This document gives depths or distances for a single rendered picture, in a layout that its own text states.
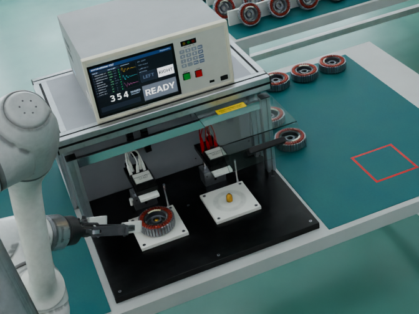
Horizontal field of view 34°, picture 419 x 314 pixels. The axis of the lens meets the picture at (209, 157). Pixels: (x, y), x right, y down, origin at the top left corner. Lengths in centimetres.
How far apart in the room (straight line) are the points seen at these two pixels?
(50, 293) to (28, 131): 55
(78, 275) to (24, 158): 102
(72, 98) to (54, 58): 301
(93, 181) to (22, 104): 121
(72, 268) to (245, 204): 56
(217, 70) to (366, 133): 67
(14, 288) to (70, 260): 99
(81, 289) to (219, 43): 82
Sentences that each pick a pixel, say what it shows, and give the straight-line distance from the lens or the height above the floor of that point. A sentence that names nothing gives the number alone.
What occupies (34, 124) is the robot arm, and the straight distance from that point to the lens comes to 107.
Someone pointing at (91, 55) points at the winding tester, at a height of 132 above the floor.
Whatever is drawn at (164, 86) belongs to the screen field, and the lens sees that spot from 202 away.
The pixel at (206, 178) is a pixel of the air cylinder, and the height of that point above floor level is 80.
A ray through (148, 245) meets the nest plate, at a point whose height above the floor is 78.
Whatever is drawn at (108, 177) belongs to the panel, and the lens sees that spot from 227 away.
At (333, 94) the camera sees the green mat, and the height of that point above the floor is 75.
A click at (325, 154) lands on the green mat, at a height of 75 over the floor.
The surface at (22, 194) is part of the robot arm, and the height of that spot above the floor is 139.
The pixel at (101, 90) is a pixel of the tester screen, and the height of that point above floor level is 122.
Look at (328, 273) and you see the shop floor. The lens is 300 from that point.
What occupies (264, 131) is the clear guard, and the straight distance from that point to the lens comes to 194.
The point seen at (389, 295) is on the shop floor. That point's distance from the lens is 292.
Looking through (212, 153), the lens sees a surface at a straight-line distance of 213.
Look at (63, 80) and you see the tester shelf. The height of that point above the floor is 111.
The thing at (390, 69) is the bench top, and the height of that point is 75.
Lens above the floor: 213
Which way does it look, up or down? 35 degrees down
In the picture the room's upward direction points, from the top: 9 degrees counter-clockwise
